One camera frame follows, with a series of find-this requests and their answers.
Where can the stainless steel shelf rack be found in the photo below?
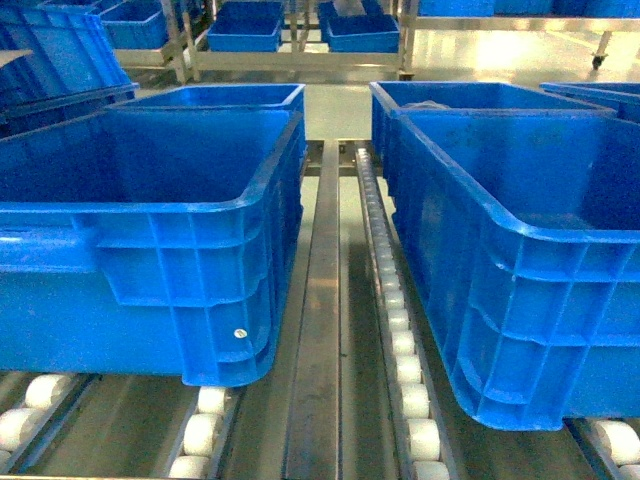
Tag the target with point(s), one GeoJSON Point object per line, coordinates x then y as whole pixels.
{"type": "Point", "coordinates": [355, 392]}

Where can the left blue bin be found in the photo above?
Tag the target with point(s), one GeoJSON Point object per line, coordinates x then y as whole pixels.
{"type": "Point", "coordinates": [150, 242]}

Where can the blue bin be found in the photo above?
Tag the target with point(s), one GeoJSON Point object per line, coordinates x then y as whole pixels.
{"type": "Point", "coordinates": [522, 236]}
{"type": "Point", "coordinates": [150, 242]}

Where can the centre blue bin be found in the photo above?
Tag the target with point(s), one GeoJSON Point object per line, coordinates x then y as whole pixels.
{"type": "Point", "coordinates": [522, 236]}

